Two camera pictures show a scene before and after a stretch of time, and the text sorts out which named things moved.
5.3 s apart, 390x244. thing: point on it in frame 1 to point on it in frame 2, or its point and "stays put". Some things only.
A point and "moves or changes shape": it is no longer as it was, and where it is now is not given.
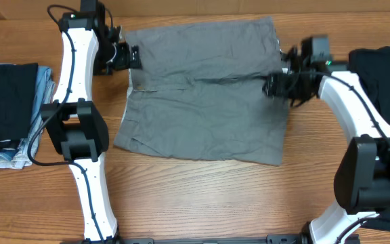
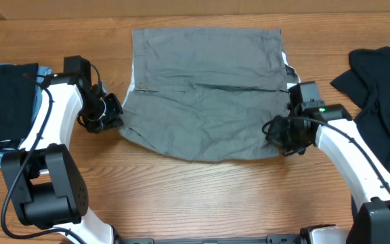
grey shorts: (200, 95) moves or changes shape
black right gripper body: (271, 85) to (284, 136)
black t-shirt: (386, 72) stays put
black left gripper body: (133, 57) to (112, 110)
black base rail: (271, 239) stays put
